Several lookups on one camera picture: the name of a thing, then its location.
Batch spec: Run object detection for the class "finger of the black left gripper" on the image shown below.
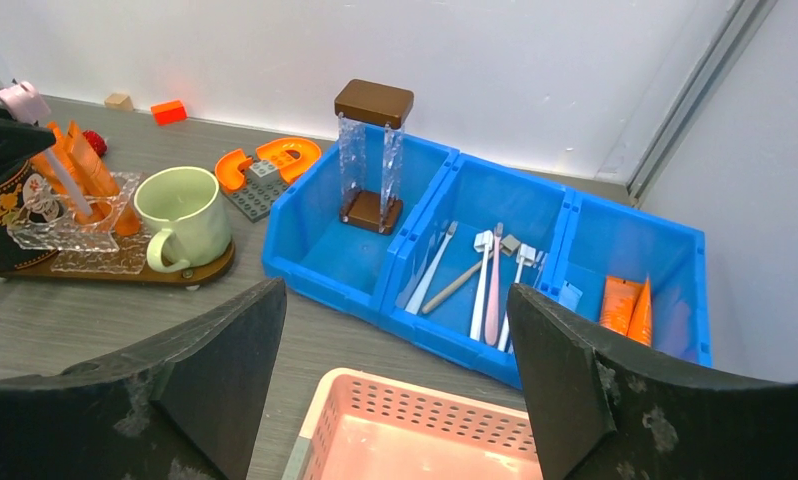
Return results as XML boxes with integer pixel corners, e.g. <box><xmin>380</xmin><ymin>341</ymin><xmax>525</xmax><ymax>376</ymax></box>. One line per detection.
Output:
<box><xmin>0</xmin><ymin>99</ymin><xmax>57</xmax><ymax>197</ymax></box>

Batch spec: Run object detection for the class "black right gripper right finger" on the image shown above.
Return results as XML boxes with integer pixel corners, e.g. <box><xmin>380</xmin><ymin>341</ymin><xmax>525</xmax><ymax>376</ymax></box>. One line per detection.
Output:
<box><xmin>507</xmin><ymin>285</ymin><xmax>798</xmax><ymax>479</ymax></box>

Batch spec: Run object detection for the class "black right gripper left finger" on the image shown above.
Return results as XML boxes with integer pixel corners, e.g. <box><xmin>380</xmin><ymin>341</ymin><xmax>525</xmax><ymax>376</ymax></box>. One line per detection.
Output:
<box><xmin>0</xmin><ymin>279</ymin><xmax>287</xmax><ymax>479</ymax></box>

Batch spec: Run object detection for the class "clear glass toothbrush holder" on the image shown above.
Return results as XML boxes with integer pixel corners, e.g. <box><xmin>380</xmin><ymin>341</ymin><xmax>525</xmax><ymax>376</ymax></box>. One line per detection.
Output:
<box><xmin>8</xmin><ymin>172</ymin><xmax>151</xmax><ymax>253</ymax></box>

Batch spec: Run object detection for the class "white toothbrush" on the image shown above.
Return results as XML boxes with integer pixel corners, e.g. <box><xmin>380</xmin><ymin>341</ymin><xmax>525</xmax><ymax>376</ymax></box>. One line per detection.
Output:
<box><xmin>496</xmin><ymin>243</ymin><xmax>537</xmax><ymax>354</ymax></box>
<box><xmin>469</xmin><ymin>230</ymin><xmax>494</xmax><ymax>341</ymax></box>

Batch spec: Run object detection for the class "brown oval wooden tray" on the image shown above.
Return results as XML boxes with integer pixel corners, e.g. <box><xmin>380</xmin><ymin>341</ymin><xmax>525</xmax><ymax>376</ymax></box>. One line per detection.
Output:
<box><xmin>0</xmin><ymin>241</ymin><xmax>235</xmax><ymax>290</ymax></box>

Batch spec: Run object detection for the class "beige grey toothbrush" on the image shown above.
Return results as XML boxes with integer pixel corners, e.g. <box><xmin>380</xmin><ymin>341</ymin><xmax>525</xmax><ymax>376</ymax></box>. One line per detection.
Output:
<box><xmin>422</xmin><ymin>234</ymin><xmax>521</xmax><ymax>314</ymax></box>

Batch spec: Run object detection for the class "pale blue toothbrush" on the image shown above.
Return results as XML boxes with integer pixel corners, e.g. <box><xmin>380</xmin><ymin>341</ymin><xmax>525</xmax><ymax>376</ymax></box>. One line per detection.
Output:
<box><xmin>405</xmin><ymin>221</ymin><xmax>458</xmax><ymax>315</ymax></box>

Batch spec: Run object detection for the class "red glitter toy microphone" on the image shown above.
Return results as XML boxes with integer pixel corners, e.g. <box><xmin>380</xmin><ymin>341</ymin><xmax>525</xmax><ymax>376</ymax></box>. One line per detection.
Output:
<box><xmin>82</xmin><ymin>130</ymin><xmax>108</xmax><ymax>158</ymax></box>

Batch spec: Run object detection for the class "small blue tube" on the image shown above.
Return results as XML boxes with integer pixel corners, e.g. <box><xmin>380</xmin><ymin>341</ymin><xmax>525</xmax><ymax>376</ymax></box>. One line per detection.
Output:
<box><xmin>558</xmin><ymin>281</ymin><xmax>583</xmax><ymax>312</ymax></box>

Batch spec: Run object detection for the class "small wooden cube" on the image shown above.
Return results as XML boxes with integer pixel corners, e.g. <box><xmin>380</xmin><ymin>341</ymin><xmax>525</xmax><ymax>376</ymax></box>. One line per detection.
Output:
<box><xmin>104</xmin><ymin>92</ymin><xmax>135</xmax><ymax>112</ymax></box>

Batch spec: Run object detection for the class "pink plastic basket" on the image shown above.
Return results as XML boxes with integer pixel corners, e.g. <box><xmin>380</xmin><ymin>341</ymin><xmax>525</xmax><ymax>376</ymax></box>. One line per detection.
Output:
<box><xmin>283</xmin><ymin>368</ymin><xmax>542</xmax><ymax>479</ymax></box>

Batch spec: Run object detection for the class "small red block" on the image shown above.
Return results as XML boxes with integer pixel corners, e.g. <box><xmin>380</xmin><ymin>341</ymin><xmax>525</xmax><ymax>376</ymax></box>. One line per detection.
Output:
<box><xmin>150</xmin><ymin>100</ymin><xmax>188</xmax><ymax>126</ymax></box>

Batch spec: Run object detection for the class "grey baseplate with orange track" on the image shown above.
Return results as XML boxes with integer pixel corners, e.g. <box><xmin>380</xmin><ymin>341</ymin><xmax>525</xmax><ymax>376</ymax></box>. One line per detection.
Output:
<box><xmin>213</xmin><ymin>137</ymin><xmax>322</xmax><ymax>223</ymax></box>

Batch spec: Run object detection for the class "blue plastic organizer bin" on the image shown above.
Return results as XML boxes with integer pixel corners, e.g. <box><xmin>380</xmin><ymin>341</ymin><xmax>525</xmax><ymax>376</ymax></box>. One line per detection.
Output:
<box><xmin>263</xmin><ymin>135</ymin><xmax>711</xmax><ymax>387</ymax></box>

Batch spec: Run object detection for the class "clear holder with brown lid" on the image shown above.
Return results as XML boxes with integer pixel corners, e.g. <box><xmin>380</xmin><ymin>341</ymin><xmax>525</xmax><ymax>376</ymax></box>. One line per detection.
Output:
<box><xmin>334</xmin><ymin>79</ymin><xmax>414</xmax><ymax>235</ymax></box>

